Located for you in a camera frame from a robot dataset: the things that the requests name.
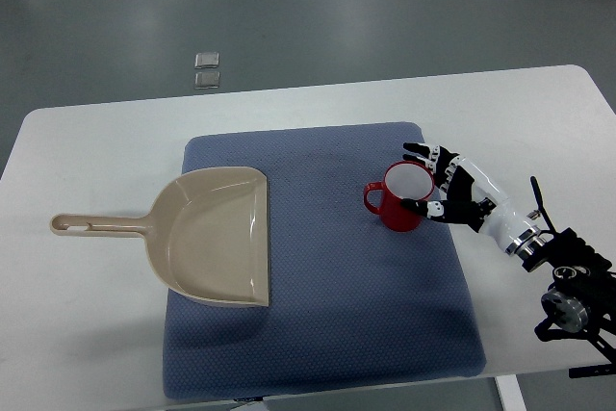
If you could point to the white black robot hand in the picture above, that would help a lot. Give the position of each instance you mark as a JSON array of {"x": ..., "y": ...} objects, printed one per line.
[{"x": 471, "y": 198}]

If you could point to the red mug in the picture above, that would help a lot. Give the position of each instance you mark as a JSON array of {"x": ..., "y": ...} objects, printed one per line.
[{"x": 402, "y": 180}]

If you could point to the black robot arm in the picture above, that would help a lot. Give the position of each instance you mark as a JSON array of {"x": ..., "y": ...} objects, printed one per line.
[{"x": 579, "y": 304}]

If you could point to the beige plastic dustpan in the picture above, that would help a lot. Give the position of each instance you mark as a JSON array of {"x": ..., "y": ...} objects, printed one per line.
[{"x": 206, "y": 235}]

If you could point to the blue fabric mat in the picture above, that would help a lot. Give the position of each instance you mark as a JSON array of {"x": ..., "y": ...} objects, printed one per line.
[{"x": 352, "y": 303}]

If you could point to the white table leg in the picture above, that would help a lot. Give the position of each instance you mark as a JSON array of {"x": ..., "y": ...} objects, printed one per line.
[{"x": 511, "y": 398}]

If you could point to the upper metal floor plate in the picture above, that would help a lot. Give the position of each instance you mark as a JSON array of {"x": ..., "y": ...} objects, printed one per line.
[{"x": 208, "y": 59}]

